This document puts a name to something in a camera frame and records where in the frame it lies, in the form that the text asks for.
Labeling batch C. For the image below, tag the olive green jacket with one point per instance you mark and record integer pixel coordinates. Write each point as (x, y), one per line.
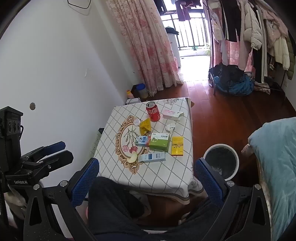
(291, 60)

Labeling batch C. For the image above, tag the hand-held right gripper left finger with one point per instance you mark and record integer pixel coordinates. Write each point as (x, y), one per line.
(86, 183)

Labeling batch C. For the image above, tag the yellow box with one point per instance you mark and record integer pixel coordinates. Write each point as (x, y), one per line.
(177, 146)

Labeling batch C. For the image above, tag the pink floral curtain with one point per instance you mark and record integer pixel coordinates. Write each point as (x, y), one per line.
(233, 53)
(148, 46)

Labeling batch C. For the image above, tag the pale fruit peel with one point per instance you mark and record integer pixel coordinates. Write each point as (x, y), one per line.
(132, 159)

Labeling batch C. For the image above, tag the pink fluffy coat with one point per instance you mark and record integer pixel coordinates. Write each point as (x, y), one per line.
(275, 23)

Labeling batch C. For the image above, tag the patterned tote bag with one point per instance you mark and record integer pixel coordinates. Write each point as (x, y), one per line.
(262, 87)

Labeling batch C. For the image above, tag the black hanging garment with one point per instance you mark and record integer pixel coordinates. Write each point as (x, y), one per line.
(230, 18)

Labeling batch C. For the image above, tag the white puffer jacket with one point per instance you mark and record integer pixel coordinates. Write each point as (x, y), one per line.
(251, 25)

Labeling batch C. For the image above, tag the black box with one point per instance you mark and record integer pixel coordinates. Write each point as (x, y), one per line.
(134, 91)

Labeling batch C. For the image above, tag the red soda can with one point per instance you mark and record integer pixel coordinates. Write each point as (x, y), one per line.
(153, 113)

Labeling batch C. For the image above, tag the white trash bin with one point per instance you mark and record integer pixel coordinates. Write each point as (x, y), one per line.
(231, 175)

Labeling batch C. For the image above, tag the round wall hole cover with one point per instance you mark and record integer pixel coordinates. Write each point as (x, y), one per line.
(32, 106)

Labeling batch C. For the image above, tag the black balcony railing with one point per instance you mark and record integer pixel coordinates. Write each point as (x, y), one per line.
(192, 32)

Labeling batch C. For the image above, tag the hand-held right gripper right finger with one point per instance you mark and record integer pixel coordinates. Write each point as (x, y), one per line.
(208, 183)

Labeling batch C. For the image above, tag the dark red hanging garment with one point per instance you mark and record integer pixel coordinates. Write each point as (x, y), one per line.
(183, 11)

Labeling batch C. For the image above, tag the person leg in blue pants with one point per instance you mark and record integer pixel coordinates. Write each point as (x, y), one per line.
(277, 162)

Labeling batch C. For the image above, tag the white washing machine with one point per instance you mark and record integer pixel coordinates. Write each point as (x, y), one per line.
(173, 51)

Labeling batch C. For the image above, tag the black white-striped pants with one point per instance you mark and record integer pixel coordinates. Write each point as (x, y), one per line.
(260, 64)

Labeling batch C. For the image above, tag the crumpled white tissue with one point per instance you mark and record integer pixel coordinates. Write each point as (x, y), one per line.
(170, 127)

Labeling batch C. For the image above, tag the blue and white flat box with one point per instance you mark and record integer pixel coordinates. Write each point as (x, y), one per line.
(152, 157)

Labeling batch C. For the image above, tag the black metal clothes rack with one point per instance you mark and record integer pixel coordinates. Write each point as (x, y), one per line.
(214, 88)

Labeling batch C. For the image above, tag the green box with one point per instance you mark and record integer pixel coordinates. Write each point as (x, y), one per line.
(159, 143)

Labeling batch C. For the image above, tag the bottle with orange lid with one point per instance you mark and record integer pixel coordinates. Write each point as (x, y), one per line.
(129, 94)

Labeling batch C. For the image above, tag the pink box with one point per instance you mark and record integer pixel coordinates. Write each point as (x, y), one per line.
(170, 114)

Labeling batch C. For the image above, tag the small white ball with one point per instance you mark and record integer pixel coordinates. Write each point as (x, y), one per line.
(137, 121)

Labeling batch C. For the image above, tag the white grid-patterned tablecloth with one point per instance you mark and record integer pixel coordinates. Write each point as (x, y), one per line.
(161, 176)

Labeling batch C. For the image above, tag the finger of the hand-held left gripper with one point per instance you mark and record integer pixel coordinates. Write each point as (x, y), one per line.
(54, 146)
(61, 158)

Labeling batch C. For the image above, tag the cream puffer jacket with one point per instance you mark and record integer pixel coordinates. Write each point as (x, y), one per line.
(282, 53)

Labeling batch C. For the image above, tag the white power strip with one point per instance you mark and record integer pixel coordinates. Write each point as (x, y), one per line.
(96, 141)

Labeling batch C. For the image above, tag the blue and white milk carton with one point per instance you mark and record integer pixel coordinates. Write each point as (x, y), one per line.
(142, 141)

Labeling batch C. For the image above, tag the blue quilted jacket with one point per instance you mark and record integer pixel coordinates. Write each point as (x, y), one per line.
(242, 88)

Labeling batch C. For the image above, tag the jar with blue lid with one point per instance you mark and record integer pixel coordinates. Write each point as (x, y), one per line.
(142, 91)

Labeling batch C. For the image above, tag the black bundled garment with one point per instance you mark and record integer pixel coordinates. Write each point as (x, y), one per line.
(227, 74)

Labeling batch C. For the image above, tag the yellow plastic packet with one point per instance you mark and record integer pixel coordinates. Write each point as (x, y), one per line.
(145, 126)

